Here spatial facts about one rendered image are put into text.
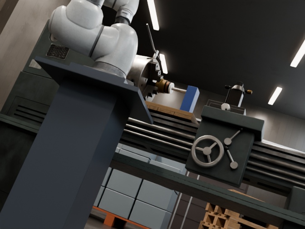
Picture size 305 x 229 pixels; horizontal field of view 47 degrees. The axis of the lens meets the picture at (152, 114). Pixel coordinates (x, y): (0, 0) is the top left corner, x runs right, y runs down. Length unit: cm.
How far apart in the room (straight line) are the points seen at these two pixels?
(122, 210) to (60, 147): 294
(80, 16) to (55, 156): 59
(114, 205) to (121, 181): 29
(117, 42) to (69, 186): 63
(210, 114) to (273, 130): 981
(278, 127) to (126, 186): 795
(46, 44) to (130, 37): 91
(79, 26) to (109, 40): 14
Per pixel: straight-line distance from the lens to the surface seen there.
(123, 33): 155
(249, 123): 170
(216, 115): 172
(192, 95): 207
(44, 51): 234
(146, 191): 422
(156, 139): 189
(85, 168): 133
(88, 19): 153
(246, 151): 170
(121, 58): 151
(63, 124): 140
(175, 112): 189
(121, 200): 427
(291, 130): 1164
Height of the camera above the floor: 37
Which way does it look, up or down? 14 degrees up
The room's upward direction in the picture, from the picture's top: 21 degrees clockwise
